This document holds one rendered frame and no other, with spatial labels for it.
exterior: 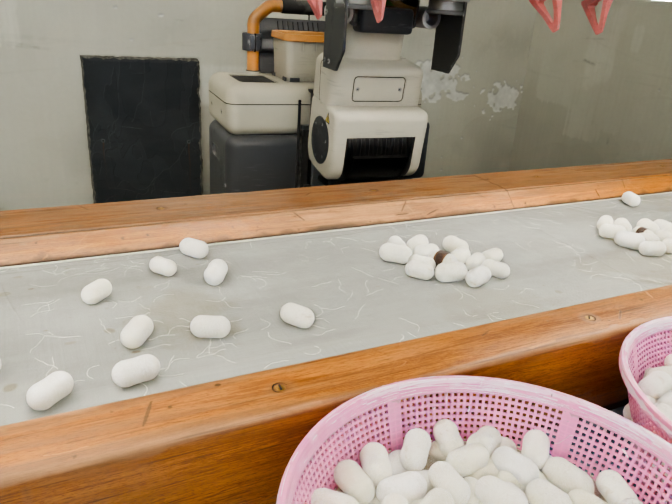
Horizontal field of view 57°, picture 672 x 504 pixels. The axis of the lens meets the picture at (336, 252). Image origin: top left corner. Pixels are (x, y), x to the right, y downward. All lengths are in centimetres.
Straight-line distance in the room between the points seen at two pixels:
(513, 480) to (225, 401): 20
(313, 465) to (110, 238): 42
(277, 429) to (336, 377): 6
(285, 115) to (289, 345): 108
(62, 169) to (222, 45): 82
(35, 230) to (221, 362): 31
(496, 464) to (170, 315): 31
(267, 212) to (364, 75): 62
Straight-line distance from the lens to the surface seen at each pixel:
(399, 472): 44
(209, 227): 75
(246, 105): 153
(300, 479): 38
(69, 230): 74
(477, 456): 45
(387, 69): 136
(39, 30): 263
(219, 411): 42
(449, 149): 321
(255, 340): 54
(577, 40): 313
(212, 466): 43
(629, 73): 289
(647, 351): 62
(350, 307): 61
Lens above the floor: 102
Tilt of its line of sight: 23 degrees down
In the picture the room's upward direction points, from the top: 4 degrees clockwise
